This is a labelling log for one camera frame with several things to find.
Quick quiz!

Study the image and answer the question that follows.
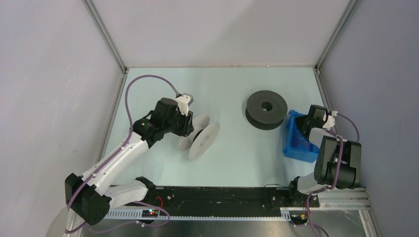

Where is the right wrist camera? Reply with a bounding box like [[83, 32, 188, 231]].
[[322, 111, 338, 129]]

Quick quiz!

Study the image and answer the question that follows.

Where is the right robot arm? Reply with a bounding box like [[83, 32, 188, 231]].
[[283, 105, 362, 207]]

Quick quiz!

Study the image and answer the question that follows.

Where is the right controller board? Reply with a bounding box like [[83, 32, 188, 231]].
[[290, 214, 308, 227]]

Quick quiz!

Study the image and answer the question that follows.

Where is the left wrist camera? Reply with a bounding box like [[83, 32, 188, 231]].
[[175, 93, 194, 116]]

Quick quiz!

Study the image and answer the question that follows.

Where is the black cable spool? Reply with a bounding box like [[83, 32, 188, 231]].
[[245, 90, 288, 130]]

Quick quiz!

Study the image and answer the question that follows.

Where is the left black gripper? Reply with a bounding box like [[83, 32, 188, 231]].
[[163, 107, 194, 137]]

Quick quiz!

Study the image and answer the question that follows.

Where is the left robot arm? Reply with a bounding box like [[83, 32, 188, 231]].
[[65, 94, 194, 226]]

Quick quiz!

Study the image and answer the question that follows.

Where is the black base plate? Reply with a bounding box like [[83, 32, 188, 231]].
[[143, 186, 320, 218]]

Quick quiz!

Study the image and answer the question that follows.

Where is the left controller board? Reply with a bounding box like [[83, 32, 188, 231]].
[[141, 209, 160, 218]]

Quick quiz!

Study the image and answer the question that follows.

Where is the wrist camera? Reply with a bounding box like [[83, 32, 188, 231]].
[[322, 111, 338, 129], [175, 93, 194, 116]]

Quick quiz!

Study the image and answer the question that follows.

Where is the controller board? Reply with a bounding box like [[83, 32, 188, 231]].
[[141, 209, 160, 218], [290, 214, 308, 227]]

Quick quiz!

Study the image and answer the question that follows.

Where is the white slotted cable duct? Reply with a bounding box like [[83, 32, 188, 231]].
[[104, 209, 292, 222]]

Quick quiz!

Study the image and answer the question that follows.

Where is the white cable spool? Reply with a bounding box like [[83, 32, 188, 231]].
[[178, 114, 220, 160]]

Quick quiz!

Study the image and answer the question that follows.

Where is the blue plastic bin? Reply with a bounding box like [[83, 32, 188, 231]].
[[283, 110, 319, 163]]

